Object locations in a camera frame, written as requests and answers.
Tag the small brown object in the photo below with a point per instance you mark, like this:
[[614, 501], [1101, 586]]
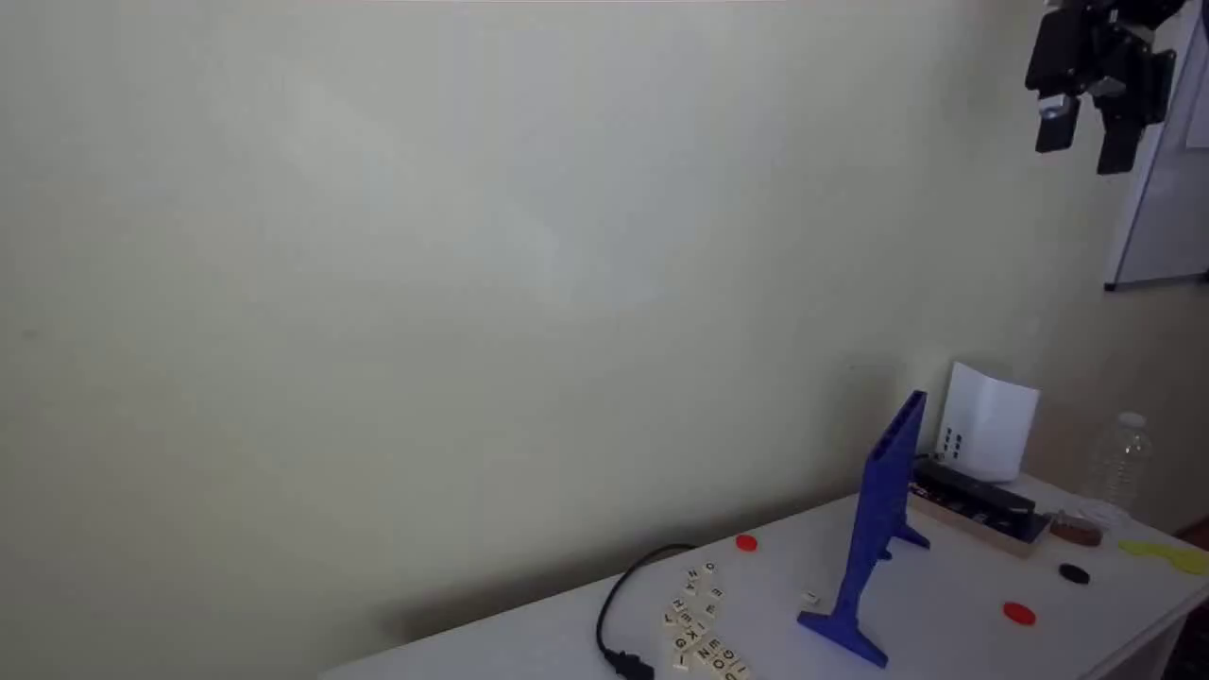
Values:
[[1078, 530]]

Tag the white wall whiteboard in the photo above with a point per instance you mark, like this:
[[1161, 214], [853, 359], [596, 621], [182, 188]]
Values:
[[1173, 202]]

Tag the orange-red game disc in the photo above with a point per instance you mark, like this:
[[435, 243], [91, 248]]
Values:
[[745, 542], [1018, 613]]

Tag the blue connect-four gameboard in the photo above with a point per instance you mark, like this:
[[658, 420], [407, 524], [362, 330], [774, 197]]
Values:
[[874, 530]]

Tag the cream letter tile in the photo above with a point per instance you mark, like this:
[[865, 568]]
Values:
[[743, 673], [683, 619], [707, 610], [707, 653], [728, 659], [706, 577], [687, 642], [697, 591]]

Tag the black game disc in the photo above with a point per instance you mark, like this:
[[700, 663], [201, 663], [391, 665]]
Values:
[[1076, 572]]

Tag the black remote control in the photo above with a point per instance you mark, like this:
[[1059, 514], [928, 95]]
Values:
[[978, 493]]

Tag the clear glass jar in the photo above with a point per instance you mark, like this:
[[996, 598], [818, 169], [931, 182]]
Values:
[[1132, 438]]

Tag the white rounded container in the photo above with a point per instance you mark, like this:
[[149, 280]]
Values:
[[996, 420]]

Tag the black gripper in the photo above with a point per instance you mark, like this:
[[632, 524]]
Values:
[[1110, 52]]

